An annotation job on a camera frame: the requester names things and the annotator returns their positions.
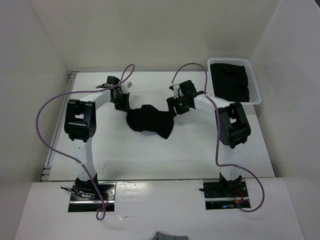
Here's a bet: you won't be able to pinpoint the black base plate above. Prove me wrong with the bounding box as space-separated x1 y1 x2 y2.
199 180 251 210
60 183 116 213

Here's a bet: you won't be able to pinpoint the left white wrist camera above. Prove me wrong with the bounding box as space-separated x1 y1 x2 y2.
120 81 133 94

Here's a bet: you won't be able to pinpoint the white plastic basket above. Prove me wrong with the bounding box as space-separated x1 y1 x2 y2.
207 57 262 106

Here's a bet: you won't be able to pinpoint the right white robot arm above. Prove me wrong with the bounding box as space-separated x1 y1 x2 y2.
167 80 251 197

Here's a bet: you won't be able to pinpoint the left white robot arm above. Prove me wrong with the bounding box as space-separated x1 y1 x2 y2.
64 76 132 200

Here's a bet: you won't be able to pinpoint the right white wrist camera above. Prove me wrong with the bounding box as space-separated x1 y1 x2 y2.
169 83 181 99

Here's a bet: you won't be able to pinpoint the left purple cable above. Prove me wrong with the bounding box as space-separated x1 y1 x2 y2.
36 63 136 221

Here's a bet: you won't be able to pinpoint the black skirt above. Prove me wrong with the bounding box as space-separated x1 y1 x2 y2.
126 104 174 139

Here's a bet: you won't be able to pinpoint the black skirts in basket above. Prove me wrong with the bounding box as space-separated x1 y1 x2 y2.
210 63 250 103

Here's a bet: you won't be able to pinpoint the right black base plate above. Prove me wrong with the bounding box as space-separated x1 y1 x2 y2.
199 180 251 210

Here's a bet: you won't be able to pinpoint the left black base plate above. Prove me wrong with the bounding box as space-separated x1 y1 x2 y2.
60 183 116 213

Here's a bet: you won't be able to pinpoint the purple cable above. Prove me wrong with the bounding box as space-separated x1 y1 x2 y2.
36 63 136 221
171 62 265 213

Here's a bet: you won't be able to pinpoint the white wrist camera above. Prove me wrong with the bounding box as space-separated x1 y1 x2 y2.
120 81 133 94
169 83 181 99

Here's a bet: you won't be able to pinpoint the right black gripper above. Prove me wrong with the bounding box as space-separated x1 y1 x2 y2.
166 94 190 118

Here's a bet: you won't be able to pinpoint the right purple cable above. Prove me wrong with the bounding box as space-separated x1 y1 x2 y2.
171 62 265 213

